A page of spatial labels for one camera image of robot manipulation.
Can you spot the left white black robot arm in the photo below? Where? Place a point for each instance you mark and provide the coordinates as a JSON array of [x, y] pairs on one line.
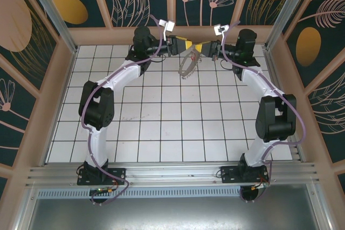
[[124, 75]]

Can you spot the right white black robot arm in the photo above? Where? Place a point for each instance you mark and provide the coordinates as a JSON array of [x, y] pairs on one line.
[[258, 82]]

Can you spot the right small circuit board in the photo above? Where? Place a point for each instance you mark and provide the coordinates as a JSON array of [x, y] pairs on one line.
[[265, 185]]

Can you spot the small circuit board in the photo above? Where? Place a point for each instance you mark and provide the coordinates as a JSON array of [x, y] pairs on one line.
[[103, 191], [265, 185]]

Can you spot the left small circuit board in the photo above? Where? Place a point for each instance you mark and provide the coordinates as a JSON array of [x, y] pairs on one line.
[[103, 191]]

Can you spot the grey metal sheet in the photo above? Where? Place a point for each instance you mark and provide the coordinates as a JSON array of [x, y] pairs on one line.
[[172, 214]]

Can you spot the aluminium corner post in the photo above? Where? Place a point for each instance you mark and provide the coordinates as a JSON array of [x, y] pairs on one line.
[[51, 12], [288, 12]]

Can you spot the aluminium mounting rail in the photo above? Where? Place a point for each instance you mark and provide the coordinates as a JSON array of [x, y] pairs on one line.
[[172, 172]]

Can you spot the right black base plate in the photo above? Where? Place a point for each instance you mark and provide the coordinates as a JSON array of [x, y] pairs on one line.
[[229, 174]]

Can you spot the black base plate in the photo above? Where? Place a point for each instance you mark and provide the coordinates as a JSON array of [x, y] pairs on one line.
[[229, 174], [117, 174]]

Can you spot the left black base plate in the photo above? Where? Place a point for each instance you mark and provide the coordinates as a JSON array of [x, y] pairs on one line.
[[117, 174]]

